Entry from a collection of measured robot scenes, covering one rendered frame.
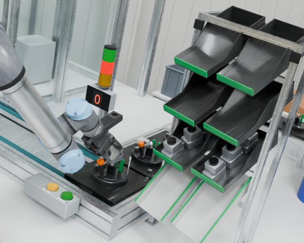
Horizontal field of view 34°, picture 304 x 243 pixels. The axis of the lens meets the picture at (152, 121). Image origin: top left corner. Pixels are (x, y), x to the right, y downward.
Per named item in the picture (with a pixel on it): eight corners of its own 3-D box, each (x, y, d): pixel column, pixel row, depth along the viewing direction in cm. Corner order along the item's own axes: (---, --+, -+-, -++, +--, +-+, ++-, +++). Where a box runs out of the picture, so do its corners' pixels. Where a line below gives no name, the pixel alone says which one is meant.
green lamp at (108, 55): (108, 63, 187) (111, 50, 185) (99, 59, 189) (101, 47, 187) (117, 61, 191) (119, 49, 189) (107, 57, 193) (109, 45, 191)
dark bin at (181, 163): (182, 172, 156) (180, 156, 152) (153, 154, 164) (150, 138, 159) (237, 126, 170) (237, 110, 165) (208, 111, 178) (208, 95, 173)
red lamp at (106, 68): (106, 75, 189) (108, 63, 187) (97, 71, 191) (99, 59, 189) (115, 73, 193) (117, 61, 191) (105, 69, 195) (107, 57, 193)
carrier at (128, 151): (153, 184, 193) (160, 156, 188) (106, 158, 204) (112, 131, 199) (184, 166, 213) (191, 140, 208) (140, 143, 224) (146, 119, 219)
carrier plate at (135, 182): (112, 207, 173) (114, 202, 172) (63, 177, 184) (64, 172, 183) (151, 185, 192) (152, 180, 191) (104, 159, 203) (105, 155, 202)
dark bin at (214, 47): (206, 78, 144) (205, 57, 139) (174, 63, 152) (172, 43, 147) (264, 37, 157) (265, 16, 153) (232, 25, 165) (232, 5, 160)
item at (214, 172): (213, 184, 152) (212, 169, 147) (202, 178, 155) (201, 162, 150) (230, 169, 156) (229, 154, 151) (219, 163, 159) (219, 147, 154)
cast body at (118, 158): (111, 165, 181) (115, 148, 178) (102, 159, 183) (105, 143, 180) (125, 159, 187) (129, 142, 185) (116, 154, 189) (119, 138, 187)
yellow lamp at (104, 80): (104, 87, 191) (106, 75, 189) (94, 83, 193) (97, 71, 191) (112, 85, 195) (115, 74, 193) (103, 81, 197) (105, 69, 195)
